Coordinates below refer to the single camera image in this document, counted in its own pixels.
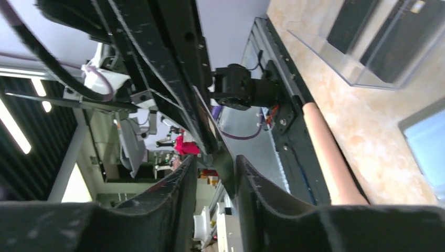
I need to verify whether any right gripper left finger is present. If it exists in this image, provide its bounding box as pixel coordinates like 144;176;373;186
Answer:
1;155;197;251

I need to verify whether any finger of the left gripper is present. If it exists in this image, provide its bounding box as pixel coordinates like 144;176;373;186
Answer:
37;1;213;145

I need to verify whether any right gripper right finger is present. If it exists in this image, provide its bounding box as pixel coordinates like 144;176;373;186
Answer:
236;155;444;251

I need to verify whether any grey leather card holder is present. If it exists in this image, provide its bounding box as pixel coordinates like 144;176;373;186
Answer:
398;98;444;207

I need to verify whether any black VIP card front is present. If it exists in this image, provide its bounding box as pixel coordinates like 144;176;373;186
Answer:
190;86;236;200

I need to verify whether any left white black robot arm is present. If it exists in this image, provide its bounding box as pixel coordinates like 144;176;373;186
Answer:
37;1;278;153

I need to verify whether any black card left compartment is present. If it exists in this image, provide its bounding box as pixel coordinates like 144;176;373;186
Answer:
327;0;379;54

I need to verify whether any black card behind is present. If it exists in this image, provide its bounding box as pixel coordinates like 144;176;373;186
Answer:
360;0;444;83

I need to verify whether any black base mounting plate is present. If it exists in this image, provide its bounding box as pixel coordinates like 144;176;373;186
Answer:
265;19;331;205

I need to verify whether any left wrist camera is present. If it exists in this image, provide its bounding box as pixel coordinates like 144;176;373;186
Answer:
62;41;157;112

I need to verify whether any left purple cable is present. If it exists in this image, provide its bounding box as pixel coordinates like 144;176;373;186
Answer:
210;104;265;141

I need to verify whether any aluminium front rail frame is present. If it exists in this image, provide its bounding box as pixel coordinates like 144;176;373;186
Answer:
237;17;290;193

